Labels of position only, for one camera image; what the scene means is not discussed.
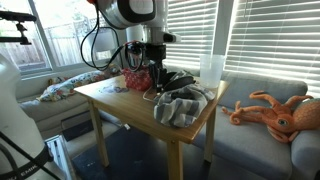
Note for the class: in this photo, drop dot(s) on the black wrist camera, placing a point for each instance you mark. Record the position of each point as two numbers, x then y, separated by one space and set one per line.
135 50

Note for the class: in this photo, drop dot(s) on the dark storage box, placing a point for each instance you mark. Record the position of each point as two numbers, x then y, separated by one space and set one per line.
78 128

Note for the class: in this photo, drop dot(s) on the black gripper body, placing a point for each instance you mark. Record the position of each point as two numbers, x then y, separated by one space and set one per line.
156 56

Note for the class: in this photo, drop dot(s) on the white hanging planter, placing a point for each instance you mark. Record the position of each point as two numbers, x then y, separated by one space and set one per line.
103 41

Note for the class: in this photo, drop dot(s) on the dark blue rug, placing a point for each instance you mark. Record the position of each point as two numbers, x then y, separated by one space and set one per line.
133 156

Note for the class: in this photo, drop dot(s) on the beige toy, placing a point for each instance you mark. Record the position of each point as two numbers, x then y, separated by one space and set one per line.
113 70

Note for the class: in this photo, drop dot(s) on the grey cushioned bench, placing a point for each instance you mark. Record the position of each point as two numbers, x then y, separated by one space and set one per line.
50 111

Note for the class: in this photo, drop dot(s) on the white window blind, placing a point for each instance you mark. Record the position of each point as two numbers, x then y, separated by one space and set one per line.
276 36
190 33

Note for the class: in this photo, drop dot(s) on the black headphones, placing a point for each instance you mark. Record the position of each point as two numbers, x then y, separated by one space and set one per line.
180 82

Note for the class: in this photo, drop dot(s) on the red patterned basket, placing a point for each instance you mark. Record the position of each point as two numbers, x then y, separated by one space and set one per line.
136 80

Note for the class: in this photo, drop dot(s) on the grey white striped cloth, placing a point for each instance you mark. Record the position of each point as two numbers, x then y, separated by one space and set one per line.
181 106

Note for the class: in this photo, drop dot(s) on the snack packet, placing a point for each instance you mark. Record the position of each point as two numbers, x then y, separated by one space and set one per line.
115 89

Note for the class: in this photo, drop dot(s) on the metal robot stand frame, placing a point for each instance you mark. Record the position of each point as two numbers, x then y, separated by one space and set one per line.
60 156

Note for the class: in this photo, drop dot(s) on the wooden table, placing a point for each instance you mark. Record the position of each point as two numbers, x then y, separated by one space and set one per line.
133 106

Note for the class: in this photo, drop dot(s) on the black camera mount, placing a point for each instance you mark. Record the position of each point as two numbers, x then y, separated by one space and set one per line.
16 16

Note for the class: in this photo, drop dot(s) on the floral pillow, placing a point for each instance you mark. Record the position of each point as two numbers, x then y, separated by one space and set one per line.
70 86

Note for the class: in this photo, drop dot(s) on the orange octopus plush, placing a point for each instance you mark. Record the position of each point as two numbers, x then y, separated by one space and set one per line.
283 118

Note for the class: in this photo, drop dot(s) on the small white floor object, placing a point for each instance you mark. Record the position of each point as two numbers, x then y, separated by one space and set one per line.
127 127

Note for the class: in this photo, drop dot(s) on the translucent plastic container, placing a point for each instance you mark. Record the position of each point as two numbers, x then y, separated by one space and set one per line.
211 71

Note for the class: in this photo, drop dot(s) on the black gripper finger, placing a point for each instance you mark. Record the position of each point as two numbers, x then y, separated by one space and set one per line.
154 81
162 80

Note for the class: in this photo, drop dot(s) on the white framed window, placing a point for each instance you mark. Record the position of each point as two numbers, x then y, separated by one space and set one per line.
46 36

